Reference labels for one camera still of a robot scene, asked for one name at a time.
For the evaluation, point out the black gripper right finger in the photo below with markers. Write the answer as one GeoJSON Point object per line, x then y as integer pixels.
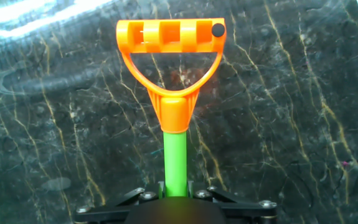
{"type": "Point", "coordinates": [247, 213]}

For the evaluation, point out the black marble pattern mat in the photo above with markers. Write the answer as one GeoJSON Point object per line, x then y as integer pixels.
{"type": "Point", "coordinates": [275, 124]}

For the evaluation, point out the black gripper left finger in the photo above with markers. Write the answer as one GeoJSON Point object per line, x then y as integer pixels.
{"type": "Point", "coordinates": [110, 213]}

